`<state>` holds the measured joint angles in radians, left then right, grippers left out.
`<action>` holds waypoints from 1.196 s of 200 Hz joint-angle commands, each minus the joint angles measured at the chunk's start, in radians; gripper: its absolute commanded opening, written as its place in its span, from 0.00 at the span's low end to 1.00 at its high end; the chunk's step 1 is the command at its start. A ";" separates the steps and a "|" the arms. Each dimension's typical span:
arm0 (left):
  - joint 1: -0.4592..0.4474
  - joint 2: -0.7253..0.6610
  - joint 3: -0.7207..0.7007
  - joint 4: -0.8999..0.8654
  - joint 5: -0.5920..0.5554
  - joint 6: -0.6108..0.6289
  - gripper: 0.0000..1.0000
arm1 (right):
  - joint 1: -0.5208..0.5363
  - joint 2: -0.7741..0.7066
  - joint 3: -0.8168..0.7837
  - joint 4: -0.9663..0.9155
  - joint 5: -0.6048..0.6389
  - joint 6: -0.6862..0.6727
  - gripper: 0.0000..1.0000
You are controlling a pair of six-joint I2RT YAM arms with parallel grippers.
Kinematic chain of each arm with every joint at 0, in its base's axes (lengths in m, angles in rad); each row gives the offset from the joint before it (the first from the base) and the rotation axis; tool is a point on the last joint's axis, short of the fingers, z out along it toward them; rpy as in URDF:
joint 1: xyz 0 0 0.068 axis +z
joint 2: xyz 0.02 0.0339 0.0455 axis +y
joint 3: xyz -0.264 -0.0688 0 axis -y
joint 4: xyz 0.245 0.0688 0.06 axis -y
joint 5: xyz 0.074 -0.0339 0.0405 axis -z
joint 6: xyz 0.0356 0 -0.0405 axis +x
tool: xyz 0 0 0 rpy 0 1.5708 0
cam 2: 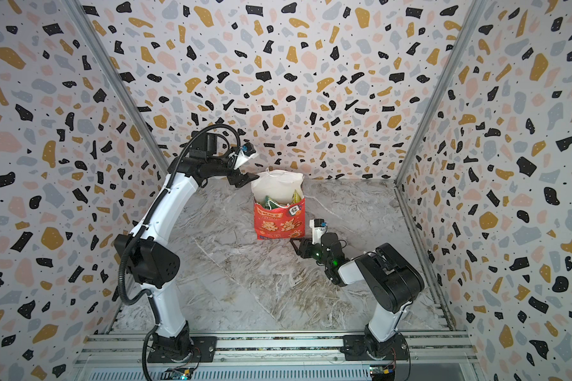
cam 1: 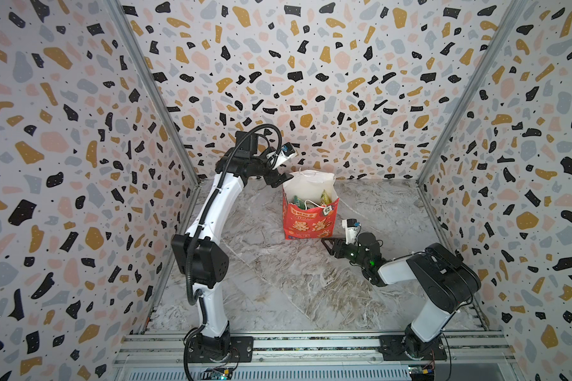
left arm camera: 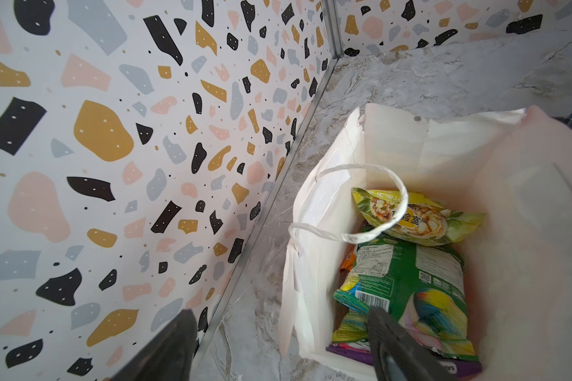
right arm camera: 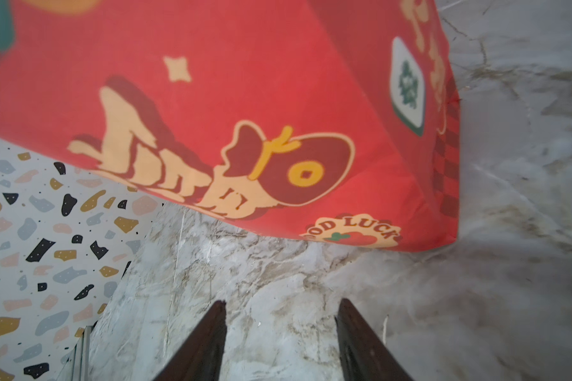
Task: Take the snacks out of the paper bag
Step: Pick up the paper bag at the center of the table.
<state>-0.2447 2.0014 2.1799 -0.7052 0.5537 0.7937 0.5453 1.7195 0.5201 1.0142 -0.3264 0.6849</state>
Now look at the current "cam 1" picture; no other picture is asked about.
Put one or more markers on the green circuit board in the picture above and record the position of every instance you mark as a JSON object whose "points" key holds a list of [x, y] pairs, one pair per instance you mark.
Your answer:
{"points": [[217, 374], [421, 373]]}

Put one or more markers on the red paper gift bag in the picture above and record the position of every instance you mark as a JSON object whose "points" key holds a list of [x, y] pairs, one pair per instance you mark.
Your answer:
{"points": [[310, 205]]}

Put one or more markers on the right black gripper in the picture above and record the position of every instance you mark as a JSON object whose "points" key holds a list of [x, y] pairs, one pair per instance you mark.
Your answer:
{"points": [[338, 243]]}

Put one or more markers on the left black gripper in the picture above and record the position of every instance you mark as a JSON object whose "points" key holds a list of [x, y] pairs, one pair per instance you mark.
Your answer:
{"points": [[277, 180]]}

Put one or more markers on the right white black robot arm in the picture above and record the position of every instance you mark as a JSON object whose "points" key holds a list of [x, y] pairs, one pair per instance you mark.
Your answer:
{"points": [[447, 281]]}

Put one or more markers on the left green circuit board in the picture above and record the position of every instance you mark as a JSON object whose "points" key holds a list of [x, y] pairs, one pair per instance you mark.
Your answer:
{"points": [[217, 374]]}

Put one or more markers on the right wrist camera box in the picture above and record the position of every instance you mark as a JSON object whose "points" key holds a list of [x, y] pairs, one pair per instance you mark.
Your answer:
{"points": [[352, 229]]}

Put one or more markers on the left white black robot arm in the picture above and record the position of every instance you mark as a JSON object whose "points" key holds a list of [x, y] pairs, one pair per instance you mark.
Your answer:
{"points": [[257, 153]]}

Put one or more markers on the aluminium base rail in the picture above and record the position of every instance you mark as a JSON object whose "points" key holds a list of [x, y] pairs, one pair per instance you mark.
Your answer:
{"points": [[318, 355]]}

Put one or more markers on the right green circuit board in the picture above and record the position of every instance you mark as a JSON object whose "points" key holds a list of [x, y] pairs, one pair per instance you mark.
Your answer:
{"points": [[421, 373]]}

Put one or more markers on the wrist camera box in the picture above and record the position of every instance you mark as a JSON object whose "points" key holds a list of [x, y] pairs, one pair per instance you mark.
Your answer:
{"points": [[288, 152], [352, 229]]}

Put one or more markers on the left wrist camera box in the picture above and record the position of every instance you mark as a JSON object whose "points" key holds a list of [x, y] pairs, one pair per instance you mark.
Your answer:
{"points": [[288, 152]]}

